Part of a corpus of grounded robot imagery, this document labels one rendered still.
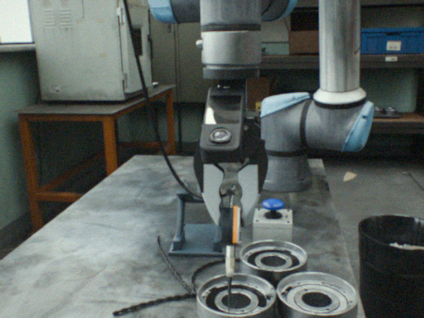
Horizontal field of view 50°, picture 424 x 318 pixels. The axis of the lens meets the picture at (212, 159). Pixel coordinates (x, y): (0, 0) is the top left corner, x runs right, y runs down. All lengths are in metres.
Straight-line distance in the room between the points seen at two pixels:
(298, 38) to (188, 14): 3.36
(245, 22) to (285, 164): 0.62
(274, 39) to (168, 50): 1.03
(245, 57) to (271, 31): 4.04
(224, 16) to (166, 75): 3.96
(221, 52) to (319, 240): 0.45
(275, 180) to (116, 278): 0.51
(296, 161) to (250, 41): 0.61
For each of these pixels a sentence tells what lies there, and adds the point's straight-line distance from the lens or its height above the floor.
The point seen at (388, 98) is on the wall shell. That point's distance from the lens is 4.72.
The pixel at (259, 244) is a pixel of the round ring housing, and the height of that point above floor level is 0.84.
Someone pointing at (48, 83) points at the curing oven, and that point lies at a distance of 3.02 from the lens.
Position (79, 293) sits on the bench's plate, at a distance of 0.74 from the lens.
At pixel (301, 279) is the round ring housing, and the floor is 0.83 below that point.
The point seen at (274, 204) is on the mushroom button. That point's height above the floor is 0.87.
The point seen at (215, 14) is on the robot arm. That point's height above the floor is 1.19.
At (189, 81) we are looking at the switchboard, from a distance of 4.46.
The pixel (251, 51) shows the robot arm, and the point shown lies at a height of 1.15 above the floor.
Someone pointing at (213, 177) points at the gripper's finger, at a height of 0.99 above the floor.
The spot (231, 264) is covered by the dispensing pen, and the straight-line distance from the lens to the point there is 0.60.
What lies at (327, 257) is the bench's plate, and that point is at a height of 0.80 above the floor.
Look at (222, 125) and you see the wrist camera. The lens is 0.52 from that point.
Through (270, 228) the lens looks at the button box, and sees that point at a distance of 0.84.
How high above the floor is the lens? 1.17
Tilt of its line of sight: 15 degrees down
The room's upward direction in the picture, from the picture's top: 1 degrees counter-clockwise
